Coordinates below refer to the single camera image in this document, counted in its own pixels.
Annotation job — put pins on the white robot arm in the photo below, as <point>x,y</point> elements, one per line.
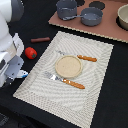
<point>10,11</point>

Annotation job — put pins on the brown toy sausage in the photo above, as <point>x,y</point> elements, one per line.
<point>40,40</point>

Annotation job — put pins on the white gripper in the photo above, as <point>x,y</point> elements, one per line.
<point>11,48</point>

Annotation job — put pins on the beige bowl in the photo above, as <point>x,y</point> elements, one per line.
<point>123,16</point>

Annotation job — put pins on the white woven placemat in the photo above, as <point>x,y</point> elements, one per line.
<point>74,105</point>

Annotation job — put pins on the white and blue toy fish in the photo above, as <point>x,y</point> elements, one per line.
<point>22,74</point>

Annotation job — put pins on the grey frying pan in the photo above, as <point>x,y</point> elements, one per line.
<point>90,16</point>

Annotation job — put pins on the fork with orange handle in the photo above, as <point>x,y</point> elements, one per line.
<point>69,82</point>

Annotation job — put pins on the red toy tomato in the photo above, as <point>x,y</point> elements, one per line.
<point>30,53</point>

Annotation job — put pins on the grey cooking pot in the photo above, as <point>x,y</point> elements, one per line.
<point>66,8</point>

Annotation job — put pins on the beige round plate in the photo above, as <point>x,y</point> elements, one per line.
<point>68,66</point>

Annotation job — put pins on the knife with orange handle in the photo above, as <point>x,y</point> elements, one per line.
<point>79,56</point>

